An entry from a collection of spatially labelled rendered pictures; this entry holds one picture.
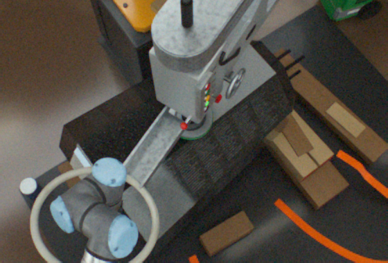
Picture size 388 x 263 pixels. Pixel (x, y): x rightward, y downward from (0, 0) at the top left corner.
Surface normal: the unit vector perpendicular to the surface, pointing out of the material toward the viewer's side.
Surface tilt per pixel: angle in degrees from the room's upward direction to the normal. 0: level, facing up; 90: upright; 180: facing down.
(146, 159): 2
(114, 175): 28
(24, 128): 0
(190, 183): 45
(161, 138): 2
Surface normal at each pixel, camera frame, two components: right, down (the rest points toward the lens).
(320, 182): 0.00, -0.38
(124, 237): 0.81, 0.26
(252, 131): 0.44, 0.23
